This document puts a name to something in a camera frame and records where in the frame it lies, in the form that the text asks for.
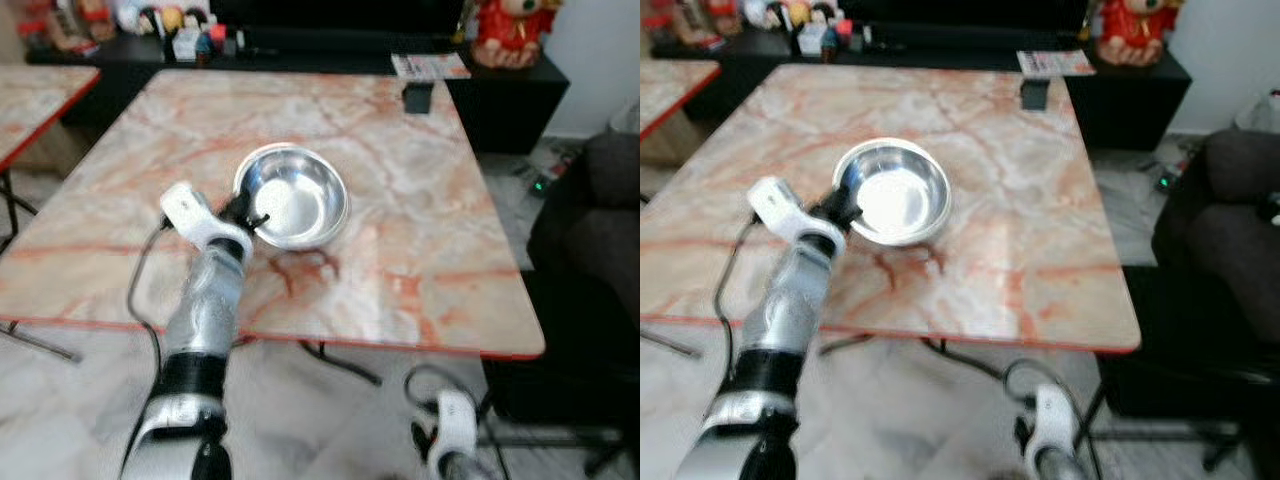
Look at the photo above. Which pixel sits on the small white box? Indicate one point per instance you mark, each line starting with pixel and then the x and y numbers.
pixel 186 45
pixel 812 38

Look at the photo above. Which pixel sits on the black television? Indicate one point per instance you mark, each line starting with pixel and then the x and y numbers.
pixel 340 12
pixel 960 10

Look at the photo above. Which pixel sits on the small black box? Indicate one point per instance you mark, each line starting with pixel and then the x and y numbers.
pixel 418 98
pixel 1035 95

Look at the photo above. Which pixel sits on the dark upholstered sofa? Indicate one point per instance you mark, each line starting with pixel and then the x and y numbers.
pixel 600 220
pixel 1220 230

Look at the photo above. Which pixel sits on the printed paper leaflet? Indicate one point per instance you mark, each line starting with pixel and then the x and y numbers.
pixel 1055 63
pixel 430 67

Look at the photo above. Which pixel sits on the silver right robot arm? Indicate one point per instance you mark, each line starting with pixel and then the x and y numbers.
pixel 1060 468
pixel 465 470

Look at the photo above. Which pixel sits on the red clad doll figurine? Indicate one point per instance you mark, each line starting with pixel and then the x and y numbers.
pixel 1140 30
pixel 515 30

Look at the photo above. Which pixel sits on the power strip with green light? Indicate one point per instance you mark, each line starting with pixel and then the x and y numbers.
pixel 1168 182
pixel 540 183

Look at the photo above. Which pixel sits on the black side stand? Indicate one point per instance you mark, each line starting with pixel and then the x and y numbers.
pixel 570 340
pixel 1180 340

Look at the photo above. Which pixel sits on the black metal table leg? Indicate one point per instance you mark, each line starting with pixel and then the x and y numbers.
pixel 345 365
pixel 965 360
pixel 45 345
pixel 675 345

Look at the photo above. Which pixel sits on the marble pattern table red edge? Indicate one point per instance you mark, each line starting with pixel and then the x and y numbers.
pixel 670 90
pixel 35 100

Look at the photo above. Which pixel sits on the red and white toy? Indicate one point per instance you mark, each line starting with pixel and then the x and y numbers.
pixel 690 22
pixel 65 22

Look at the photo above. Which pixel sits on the black low cabinet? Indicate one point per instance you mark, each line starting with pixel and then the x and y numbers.
pixel 510 105
pixel 1130 105

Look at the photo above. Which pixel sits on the round stainless steel bowl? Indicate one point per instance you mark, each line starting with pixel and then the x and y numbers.
pixel 300 200
pixel 900 195

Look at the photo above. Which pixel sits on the row of colourful figurines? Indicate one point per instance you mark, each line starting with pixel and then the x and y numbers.
pixel 790 12
pixel 165 15

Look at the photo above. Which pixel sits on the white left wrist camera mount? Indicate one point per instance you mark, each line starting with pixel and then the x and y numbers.
pixel 785 210
pixel 195 215

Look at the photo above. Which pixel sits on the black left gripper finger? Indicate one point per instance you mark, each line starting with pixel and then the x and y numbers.
pixel 855 214
pixel 262 220

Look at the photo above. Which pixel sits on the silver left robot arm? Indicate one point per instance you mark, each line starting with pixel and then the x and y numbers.
pixel 205 310
pixel 790 305

